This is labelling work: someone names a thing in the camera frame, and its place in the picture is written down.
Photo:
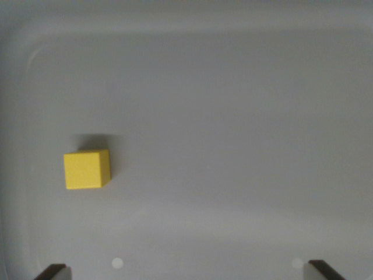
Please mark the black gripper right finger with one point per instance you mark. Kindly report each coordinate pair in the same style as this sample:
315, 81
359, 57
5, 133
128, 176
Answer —
317, 272

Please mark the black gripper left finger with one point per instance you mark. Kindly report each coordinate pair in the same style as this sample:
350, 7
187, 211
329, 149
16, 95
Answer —
55, 272

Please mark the yellow cube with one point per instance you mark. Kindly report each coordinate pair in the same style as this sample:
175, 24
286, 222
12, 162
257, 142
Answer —
84, 170

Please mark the white plastic bin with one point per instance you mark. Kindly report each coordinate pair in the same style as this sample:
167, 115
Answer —
204, 102

